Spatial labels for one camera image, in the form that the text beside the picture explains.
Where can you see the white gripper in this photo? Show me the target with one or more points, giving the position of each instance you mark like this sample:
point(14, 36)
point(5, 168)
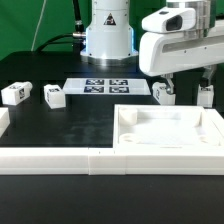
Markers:
point(180, 38)

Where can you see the white square tabletop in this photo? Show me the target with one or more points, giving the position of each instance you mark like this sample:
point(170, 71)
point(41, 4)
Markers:
point(154, 126)

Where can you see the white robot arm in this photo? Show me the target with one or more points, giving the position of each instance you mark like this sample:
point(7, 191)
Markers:
point(109, 37)

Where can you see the white marker sheet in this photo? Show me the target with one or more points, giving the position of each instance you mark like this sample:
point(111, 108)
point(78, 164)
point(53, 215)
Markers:
point(108, 86)

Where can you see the white U-shaped fence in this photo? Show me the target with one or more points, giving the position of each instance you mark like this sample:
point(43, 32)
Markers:
point(125, 160)

